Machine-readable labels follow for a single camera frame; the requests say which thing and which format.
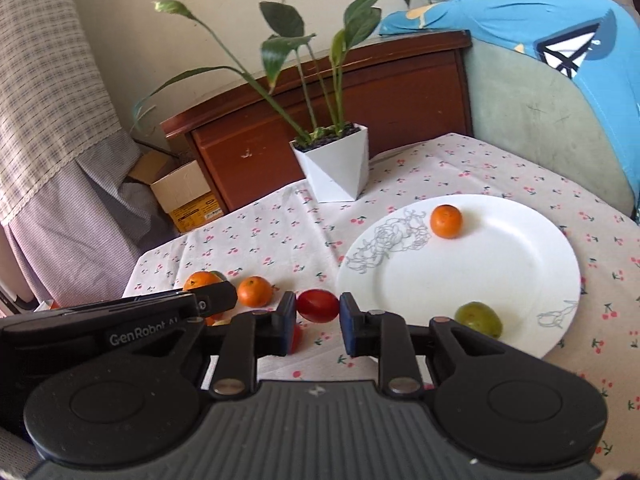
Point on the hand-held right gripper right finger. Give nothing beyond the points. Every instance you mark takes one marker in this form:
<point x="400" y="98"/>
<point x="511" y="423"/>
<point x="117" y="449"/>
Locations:
<point x="349" y="329"/>

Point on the beige checked curtain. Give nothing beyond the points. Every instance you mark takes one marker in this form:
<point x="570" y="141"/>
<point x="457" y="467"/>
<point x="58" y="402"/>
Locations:
<point x="45" y="85"/>

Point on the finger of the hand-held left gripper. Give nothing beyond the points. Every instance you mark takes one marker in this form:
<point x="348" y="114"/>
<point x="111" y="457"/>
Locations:
<point x="217" y="299"/>

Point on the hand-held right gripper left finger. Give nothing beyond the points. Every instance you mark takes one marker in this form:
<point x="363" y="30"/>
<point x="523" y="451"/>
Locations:
<point x="284" y="327"/>

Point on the white plate with line drawing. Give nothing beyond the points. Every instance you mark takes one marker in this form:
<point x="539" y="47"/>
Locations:
<point x="500" y="270"/>

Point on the lilac checked cloth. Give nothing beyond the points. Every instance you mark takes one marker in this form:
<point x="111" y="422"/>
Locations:
<point x="75" y="230"/>

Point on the brown wooden headboard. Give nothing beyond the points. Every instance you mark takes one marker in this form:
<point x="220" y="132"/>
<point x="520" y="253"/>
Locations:
<point x="400" y="110"/>

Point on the white faceted plant pot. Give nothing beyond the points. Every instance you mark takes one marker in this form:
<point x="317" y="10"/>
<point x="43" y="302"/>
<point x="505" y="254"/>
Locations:
<point x="332" y="170"/>

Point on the red cherry tomato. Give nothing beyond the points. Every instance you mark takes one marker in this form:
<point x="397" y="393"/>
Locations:
<point x="318" y="306"/>

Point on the green jujube fruit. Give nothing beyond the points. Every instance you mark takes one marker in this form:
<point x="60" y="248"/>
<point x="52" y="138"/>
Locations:
<point x="477" y="319"/>
<point x="219" y="275"/>

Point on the orange mandarin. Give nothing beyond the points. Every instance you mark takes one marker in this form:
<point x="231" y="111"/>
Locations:
<point x="200" y="280"/>
<point x="215" y="319"/>
<point x="255" y="292"/>
<point x="446" y="221"/>

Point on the cherry print tablecloth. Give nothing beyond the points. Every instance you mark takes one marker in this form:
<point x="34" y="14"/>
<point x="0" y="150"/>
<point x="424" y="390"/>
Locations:
<point x="280" y="240"/>

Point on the open cardboard box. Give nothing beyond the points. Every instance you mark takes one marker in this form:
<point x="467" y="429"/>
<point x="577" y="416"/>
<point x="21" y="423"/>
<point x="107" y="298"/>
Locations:
<point x="187" y="195"/>

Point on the green leafy plant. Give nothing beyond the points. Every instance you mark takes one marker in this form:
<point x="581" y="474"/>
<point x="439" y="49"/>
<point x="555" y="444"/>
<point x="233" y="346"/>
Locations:
<point x="280" y="45"/>

